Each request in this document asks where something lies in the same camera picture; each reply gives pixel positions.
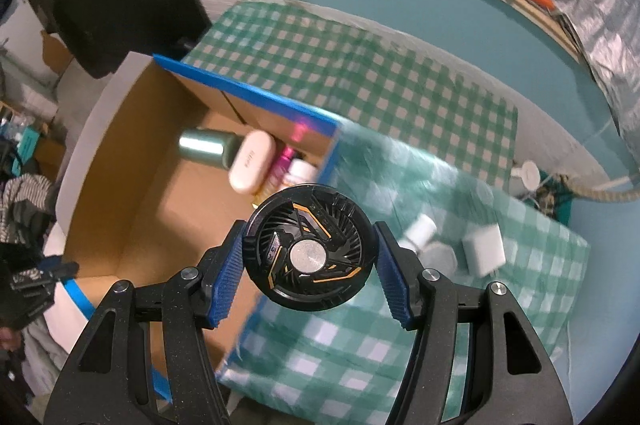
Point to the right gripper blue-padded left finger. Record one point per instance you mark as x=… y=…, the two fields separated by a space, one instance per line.
x=221 y=274

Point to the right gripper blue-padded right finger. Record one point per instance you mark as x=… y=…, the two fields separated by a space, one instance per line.
x=399 y=271

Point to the white octagonal box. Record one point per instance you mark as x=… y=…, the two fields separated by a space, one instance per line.
x=440 y=256

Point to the white pill bottle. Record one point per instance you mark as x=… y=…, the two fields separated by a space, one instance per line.
x=419 y=233

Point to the white power adapter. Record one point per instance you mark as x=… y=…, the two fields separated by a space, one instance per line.
x=484 y=250

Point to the black round fan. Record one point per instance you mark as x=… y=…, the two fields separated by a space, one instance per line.
x=309 y=248

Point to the white oval case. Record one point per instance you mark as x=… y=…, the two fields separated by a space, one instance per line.
x=251 y=164

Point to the pink tube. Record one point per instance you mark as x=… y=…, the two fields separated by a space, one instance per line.
x=274 y=177

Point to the green metal tin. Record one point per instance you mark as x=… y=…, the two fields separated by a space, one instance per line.
x=210 y=147

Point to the small white medicine bottle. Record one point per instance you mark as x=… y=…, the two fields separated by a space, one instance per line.
x=300 y=172

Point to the blue-edged cardboard box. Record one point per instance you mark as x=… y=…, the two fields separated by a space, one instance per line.
x=131 y=208

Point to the striped cloth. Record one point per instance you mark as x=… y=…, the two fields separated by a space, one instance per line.
x=27 y=210

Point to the green checkered tablecloth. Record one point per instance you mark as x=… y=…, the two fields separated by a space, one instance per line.
x=417 y=140

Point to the teal box on floor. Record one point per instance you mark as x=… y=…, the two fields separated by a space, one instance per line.
x=27 y=146

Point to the wooden ledge strip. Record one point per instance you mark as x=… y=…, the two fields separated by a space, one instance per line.
x=552 y=25

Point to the white cup by wall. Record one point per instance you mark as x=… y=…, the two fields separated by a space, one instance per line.
x=524 y=178

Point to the beige hose pipe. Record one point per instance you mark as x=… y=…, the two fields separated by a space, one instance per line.
x=601 y=196

